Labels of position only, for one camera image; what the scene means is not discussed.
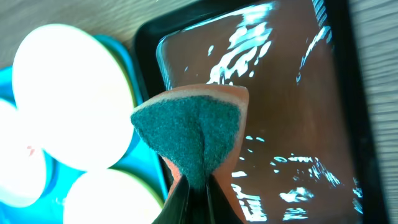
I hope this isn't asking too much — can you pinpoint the light blue plate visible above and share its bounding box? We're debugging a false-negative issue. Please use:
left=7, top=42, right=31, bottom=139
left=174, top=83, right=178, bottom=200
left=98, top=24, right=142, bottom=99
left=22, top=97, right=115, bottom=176
left=1, top=100, right=52, bottom=208

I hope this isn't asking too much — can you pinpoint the yellow plate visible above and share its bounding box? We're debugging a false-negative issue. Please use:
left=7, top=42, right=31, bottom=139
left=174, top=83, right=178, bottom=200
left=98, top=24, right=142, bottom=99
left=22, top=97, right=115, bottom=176
left=63, top=169, right=164, bottom=224
left=12, top=24, right=134, bottom=171

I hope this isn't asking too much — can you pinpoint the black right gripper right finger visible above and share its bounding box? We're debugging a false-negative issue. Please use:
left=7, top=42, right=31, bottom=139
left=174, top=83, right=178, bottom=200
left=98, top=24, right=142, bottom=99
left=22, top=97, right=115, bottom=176
left=205, top=175, right=243, bottom=224

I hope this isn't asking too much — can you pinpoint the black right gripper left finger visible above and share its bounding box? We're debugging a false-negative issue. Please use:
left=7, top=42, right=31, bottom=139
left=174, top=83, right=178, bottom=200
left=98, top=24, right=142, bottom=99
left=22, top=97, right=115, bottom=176
left=152, top=175, right=190, bottom=224

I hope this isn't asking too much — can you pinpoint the black tray with brown water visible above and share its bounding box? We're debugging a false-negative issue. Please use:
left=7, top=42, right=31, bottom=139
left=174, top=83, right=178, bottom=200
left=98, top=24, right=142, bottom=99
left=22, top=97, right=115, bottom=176
left=133, top=0, right=388, bottom=224

